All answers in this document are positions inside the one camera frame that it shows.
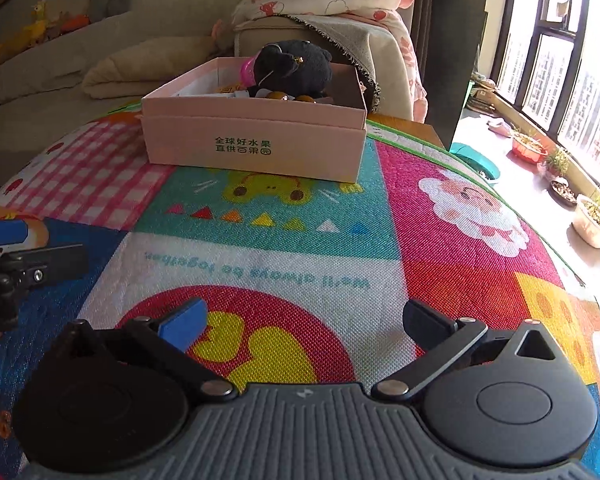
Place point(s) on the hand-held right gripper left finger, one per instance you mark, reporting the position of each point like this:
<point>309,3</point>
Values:
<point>185,322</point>

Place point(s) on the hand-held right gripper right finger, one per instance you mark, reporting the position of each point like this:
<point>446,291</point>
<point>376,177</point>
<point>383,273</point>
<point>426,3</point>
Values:
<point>427,330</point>

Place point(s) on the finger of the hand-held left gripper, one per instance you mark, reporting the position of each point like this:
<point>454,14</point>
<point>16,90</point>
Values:
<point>2,234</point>
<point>40,265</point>

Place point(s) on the pink cardboard box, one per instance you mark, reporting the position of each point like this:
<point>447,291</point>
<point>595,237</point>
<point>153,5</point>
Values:
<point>255,130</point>

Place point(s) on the black plush toy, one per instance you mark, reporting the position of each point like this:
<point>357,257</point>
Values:
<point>290,65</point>

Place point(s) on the colourful play mat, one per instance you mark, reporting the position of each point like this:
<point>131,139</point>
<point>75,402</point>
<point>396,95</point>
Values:
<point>430,270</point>

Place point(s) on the stone window ledge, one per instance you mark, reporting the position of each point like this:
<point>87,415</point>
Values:
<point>530,220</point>

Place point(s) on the teal plastic object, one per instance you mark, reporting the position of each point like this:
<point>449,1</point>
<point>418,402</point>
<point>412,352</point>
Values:
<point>475,160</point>

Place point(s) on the dark planter bowl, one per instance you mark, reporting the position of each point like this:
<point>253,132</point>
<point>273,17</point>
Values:
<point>562,195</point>

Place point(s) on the white planter with sprouts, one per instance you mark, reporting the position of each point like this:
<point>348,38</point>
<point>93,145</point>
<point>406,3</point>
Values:
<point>592,227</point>

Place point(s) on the red planter bowl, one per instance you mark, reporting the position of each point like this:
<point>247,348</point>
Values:
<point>527,152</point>

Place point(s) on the small green potted plant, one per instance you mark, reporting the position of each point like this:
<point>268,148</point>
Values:
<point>555,167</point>

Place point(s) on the yellow plush toy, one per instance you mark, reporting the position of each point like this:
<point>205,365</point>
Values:
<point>35,25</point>

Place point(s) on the small pink dish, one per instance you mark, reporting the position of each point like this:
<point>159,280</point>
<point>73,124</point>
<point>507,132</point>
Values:
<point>500,127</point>

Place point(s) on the beige sofa cushion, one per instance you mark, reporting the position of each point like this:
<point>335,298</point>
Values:
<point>145,70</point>

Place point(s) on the orange plush toy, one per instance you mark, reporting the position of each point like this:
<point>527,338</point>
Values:
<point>74,22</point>

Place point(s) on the orange yellow item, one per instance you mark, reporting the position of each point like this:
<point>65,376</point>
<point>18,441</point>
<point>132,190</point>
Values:
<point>227,89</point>

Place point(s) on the beige sofa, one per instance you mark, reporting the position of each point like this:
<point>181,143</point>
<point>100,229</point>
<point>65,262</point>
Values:
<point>155,45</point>

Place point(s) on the pink plush toy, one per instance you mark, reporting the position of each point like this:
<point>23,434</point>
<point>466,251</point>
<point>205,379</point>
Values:
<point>222,35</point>

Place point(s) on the dark curtain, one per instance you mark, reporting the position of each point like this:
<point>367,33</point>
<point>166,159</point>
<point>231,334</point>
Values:
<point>455,35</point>

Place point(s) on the grey fringed cloth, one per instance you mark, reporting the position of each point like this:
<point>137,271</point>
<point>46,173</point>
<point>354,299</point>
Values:
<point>360,40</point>

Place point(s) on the small hanging object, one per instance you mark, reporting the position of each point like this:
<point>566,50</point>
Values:
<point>561,9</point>

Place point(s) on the black window frame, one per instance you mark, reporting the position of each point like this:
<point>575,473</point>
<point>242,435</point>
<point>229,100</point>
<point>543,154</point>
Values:
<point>572,75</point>

